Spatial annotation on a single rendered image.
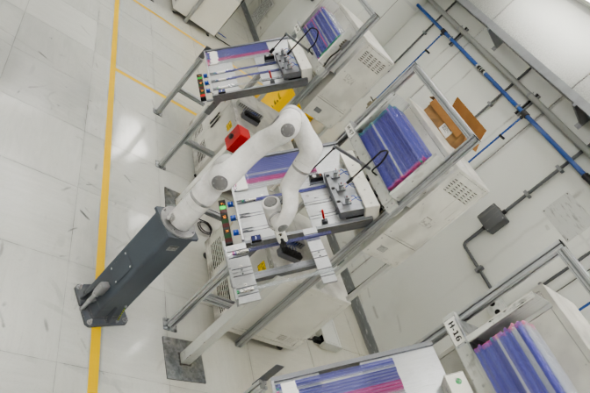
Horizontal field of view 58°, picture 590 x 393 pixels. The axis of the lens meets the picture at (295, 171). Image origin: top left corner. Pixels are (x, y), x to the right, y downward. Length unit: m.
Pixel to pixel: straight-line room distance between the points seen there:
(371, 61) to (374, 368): 2.41
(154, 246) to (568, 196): 2.80
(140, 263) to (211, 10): 4.95
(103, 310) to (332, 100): 2.27
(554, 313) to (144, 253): 1.80
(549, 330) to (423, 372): 0.53
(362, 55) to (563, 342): 2.45
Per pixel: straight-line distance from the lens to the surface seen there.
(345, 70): 4.01
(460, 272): 4.26
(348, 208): 2.85
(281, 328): 3.47
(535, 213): 4.14
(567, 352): 2.36
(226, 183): 2.30
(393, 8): 5.95
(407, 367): 2.41
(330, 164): 3.21
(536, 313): 2.38
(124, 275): 2.73
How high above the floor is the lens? 2.15
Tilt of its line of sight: 21 degrees down
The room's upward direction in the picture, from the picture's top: 45 degrees clockwise
